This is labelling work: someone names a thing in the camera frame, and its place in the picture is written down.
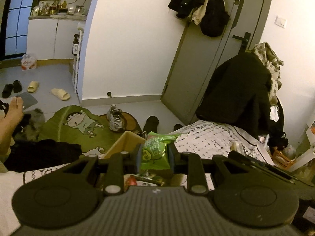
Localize grey sneaker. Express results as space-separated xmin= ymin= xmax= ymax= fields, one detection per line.
xmin=106 ymin=105 xmax=126 ymax=132

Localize white patterned bed cover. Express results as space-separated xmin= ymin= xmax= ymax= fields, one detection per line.
xmin=1 ymin=120 xmax=274 ymax=235

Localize brown cardboard box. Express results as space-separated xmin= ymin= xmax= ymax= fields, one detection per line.
xmin=100 ymin=131 xmax=145 ymax=159

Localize orange plastic basket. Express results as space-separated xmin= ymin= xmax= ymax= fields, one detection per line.
xmin=272 ymin=147 xmax=295 ymax=170

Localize green cartoon floor mat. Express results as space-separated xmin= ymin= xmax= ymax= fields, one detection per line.
xmin=38 ymin=105 xmax=122 ymax=156

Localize dark clothes hanging on door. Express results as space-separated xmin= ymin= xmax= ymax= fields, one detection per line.
xmin=168 ymin=0 xmax=230 ymax=37

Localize white kitchen cabinet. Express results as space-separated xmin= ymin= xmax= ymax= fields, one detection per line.
xmin=26 ymin=15 xmax=87 ymax=60

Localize green snack packet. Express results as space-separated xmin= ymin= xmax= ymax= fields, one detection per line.
xmin=139 ymin=132 xmax=180 ymax=177

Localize person's bare foot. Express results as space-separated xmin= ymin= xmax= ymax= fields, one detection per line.
xmin=1 ymin=97 xmax=23 ymax=155

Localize red white plastic bag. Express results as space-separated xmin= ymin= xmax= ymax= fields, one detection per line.
xmin=21 ymin=53 xmax=37 ymax=70

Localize clear white cake pack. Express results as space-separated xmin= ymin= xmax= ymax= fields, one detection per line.
xmin=230 ymin=141 xmax=247 ymax=156

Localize patterned beige hoodie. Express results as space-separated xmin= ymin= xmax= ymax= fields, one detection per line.
xmin=251 ymin=42 xmax=284 ymax=105

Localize dark spray bottle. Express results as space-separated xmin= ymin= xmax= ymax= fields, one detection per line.
xmin=72 ymin=34 xmax=80 ymax=55

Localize white desk shelf unit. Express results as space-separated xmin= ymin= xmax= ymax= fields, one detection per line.
xmin=288 ymin=110 xmax=315 ymax=172

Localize red snack packet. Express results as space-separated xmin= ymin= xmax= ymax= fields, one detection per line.
xmin=124 ymin=173 xmax=165 ymax=186

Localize black coat pile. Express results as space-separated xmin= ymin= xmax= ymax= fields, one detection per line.
xmin=195 ymin=53 xmax=289 ymax=150

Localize black slipper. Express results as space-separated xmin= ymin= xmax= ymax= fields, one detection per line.
xmin=143 ymin=116 xmax=159 ymax=134

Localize grey room door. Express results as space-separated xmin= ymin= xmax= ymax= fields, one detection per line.
xmin=161 ymin=0 xmax=272 ymax=125

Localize beige slipper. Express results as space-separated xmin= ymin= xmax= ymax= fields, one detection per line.
xmin=51 ymin=88 xmax=70 ymax=101
xmin=27 ymin=81 xmax=39 ymax=93

